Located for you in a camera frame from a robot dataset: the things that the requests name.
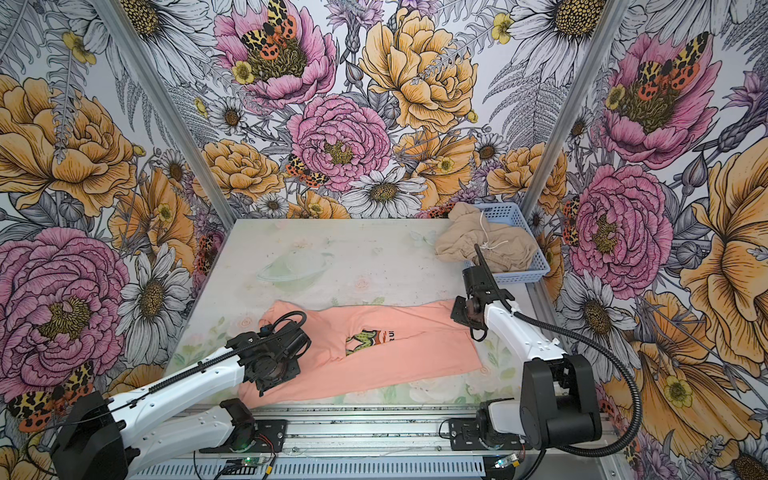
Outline peach graphic t-shirt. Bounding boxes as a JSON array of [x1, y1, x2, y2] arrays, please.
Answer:
[[239, 301, 482, 408]]

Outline light blue plastic basket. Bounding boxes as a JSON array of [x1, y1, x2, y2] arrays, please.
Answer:
[[472, 202, 551, 284]]

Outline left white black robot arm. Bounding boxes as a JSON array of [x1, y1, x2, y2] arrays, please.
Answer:
[[50, 311, 311, 479]]

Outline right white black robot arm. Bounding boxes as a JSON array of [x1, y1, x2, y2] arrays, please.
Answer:
[[451, 266, 602, 449]]

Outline green circuit board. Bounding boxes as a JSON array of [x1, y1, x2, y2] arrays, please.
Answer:
[[223, 457, 276, 476]]

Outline beige drawstring shorts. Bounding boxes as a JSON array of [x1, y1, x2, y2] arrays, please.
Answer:
[[435, 203, 539, 273]]

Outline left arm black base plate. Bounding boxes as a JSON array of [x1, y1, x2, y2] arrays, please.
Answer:
[[225, 419, 288, 454]]

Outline aluminium rail frame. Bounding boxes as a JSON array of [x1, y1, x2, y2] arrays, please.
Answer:
[[107, 403, 625, 460]]

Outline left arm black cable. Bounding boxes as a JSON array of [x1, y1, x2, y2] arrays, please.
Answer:
[[23, 310, 308, 475]]

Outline left aluminium corner post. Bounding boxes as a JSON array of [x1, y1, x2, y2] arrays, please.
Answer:
[[94, 1, 237, 230]]

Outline aluminium corner post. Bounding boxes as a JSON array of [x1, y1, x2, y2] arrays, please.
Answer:
[[520, 0, 630, 217], [94, 1, 237, 230]]

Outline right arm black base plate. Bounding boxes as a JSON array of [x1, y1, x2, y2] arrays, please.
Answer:
[[440, 417, 522, 452]]

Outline white vented cable duct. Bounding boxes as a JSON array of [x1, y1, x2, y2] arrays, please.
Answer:
[[133, 456, 486, 479]]

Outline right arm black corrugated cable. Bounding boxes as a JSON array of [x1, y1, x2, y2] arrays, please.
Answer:
[[473, 243, 643, 480]]

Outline right aluminium corner post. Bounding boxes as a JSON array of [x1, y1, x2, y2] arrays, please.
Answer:
[[520, 0, 630, 217]]

